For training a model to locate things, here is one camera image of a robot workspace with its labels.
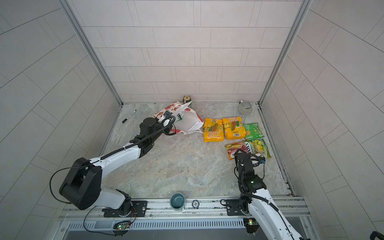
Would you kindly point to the circuit board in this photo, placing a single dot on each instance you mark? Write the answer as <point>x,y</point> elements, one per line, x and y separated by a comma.
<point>121,228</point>
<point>251,226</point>

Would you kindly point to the green yellow snack packet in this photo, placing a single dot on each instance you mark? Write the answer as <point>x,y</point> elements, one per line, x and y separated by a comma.
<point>257,147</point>

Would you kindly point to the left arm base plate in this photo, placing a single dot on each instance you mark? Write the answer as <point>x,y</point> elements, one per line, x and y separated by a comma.
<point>132,208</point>

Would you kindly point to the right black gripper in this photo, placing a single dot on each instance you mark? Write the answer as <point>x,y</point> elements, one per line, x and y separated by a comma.
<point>237,157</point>

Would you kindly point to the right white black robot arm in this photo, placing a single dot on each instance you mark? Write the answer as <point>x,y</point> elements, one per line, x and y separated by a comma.
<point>257,201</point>

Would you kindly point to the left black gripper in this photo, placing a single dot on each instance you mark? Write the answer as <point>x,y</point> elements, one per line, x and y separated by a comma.
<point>167,117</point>

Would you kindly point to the striped ceramic mug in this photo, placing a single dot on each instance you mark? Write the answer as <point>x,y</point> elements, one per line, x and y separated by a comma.
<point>245,108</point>

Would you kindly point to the aluminium rail frame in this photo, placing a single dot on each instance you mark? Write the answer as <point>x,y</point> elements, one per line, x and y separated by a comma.
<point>211,215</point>

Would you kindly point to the green white drink can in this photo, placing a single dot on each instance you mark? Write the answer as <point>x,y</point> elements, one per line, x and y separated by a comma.
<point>187,99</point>

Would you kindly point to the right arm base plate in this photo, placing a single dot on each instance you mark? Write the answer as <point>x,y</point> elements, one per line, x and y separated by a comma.
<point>236,207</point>

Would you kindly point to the orange snack packet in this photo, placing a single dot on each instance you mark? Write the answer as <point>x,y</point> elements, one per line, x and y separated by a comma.
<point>232,148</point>

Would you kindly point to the black marker pen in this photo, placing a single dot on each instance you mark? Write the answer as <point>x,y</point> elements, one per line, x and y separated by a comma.
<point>124,120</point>

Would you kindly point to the red white paper gift bag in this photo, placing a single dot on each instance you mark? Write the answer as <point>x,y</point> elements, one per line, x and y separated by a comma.
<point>187,120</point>

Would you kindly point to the left circuit board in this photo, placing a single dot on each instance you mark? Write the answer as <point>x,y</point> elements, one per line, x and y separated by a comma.
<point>121,228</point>

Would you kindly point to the right circuit board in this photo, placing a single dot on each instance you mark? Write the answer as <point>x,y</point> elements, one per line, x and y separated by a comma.
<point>251,226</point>

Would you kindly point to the blue white poker chip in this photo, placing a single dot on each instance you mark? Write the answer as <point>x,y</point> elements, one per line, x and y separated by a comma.
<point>195,204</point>

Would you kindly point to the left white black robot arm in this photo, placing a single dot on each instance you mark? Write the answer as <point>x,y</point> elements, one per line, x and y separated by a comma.
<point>82,185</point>

